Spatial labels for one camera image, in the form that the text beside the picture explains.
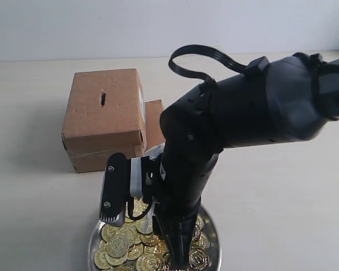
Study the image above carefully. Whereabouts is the gold coin bottom right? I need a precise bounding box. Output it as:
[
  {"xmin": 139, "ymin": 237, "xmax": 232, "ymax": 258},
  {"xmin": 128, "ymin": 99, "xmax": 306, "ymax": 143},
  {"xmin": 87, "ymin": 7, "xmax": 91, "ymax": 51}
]
[{"xmin": 189, "ymin": 248, "xmax": 210, "ymax": 271}]

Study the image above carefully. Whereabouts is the gold coin left front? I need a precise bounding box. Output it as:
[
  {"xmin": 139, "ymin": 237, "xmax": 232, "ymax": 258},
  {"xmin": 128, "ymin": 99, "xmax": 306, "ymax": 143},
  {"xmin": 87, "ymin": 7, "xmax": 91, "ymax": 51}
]
[{"xmin": 106, "ymin": 234, "xmax": 129, "ymax": 258}]

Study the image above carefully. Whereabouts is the gold coin centre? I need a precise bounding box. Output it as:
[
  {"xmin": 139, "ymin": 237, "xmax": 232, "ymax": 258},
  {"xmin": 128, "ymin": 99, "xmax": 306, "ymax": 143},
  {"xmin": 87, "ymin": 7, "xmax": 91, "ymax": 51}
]
[{"xmin": 140, "ymin": 232, "xmax": 160, "ymax": 246}]

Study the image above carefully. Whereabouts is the black and grey wrist camera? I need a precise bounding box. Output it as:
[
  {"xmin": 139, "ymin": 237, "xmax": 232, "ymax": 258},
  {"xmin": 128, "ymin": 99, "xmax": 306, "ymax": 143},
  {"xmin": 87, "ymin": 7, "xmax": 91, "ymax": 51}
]
[{"xmin": 99, "ymin": 152, "xmax": 143, "ymax": 228}]

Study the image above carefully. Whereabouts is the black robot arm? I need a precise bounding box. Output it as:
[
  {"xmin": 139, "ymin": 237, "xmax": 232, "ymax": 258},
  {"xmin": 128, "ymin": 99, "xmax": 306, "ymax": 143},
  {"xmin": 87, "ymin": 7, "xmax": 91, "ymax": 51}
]
[{"xmin": 153, "ymin": 53, "xmax": 339, "ymax": 270}]

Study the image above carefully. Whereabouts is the cardboard box with slot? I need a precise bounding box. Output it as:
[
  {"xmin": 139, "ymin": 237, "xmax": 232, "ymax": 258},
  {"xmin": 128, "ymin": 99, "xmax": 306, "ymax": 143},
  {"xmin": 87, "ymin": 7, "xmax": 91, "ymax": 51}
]
[{"xmin": 62, "ymin": 68, "xmax": 164, "ymax": 173}]

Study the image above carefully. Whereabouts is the black camera cable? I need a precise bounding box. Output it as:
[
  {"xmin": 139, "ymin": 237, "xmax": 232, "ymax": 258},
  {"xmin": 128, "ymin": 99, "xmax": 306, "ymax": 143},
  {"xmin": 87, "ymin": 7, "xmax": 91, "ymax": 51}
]
[{"xmin": 168, "ymin": 44, "xmax": 269, "ymax": 85}]

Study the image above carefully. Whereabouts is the gold coin bottom middle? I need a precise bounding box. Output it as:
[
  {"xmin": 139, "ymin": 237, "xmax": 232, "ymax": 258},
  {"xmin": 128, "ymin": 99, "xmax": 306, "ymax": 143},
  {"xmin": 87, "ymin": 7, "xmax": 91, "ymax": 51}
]
[{"xmin": 136, "ymin": 253, "xmax": 164, "ymax": 271}]

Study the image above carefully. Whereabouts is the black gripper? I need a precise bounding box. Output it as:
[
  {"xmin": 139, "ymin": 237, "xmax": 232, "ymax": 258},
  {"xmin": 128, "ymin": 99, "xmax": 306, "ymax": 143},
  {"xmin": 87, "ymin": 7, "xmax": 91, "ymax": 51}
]
[{"xmin": 142, "ymin": 146, "xmax": 218, "ymax": 268}]

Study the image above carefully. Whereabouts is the gold coin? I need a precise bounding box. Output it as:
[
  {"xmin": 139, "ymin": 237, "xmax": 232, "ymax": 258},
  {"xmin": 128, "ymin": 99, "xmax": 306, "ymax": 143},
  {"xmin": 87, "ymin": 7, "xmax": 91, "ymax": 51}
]
[
  {"xmin": 136, "ymin": 253, "xmax": 164, "ymax": 271},
  {"xmin": 140, "ymin": 232, "xmax": 160, "ymax": 246},
  {"xmin": 106, "ymin": 234, "xmax": 129, "ymax": 258},
  {"xmin": 189, "ymin": 248, "xmax": 210, "ymax": 271}
]

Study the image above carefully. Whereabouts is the round silver metal plate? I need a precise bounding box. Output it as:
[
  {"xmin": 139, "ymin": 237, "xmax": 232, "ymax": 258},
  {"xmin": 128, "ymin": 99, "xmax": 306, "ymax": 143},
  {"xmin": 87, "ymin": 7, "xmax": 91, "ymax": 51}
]
[{"xmin": 86, "ymin": 204, "xmax": 221, "ymax": 271}]

